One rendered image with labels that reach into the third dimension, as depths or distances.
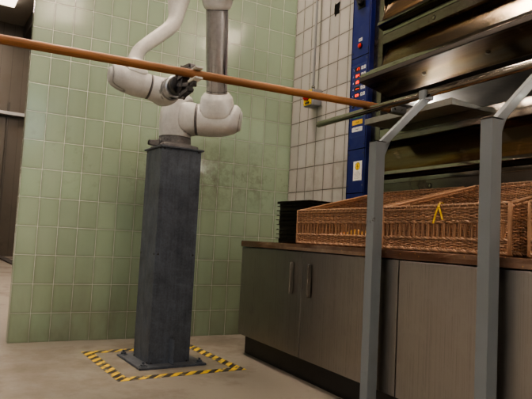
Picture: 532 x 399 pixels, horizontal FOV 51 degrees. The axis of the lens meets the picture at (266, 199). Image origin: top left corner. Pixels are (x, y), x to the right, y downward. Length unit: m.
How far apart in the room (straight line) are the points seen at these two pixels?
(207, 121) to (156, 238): 0.60
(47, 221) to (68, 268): 0.27
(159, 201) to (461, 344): 1.46
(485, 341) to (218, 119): 1.59
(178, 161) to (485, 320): 1.57
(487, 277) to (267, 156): 2.22
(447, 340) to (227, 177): 2.02
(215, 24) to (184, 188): 0.75
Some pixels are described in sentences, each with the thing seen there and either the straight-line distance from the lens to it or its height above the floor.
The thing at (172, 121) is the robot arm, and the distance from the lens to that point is 2.66.
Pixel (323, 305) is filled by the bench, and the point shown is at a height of 0.34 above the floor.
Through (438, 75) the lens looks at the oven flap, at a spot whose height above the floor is 1.37.
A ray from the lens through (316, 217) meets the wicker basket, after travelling 2.40.
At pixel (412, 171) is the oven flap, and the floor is 0.94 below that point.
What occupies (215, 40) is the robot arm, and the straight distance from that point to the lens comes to 2.60.
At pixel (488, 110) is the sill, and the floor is 1.16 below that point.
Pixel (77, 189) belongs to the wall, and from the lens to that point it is 3.16.
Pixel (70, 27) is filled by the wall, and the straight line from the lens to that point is 3.32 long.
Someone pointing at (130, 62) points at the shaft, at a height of 1.16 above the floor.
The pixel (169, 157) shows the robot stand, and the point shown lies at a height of 0.95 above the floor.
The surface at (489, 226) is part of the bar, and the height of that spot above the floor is 0.66.
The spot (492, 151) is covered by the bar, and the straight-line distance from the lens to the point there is 1.60.
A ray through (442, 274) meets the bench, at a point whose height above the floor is 0.52.
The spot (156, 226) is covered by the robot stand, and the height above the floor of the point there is 0.63.
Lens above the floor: 0.59
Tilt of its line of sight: 4 degrees up
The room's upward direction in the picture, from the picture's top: 3 degrees clockwise
